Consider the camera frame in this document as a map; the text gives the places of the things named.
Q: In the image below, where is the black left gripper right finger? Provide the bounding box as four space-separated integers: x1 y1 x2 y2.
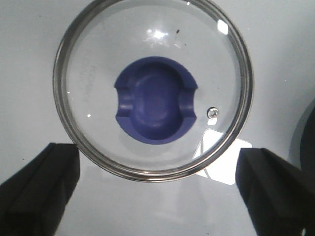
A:
235 148 315 236

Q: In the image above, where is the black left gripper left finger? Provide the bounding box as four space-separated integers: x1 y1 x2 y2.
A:
0 143 80 236

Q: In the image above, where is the dark blue pot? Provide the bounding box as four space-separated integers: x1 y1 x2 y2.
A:
298 99 315 177

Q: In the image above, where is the glass lid blue knob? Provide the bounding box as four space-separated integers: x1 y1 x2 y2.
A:
53 0 254 182

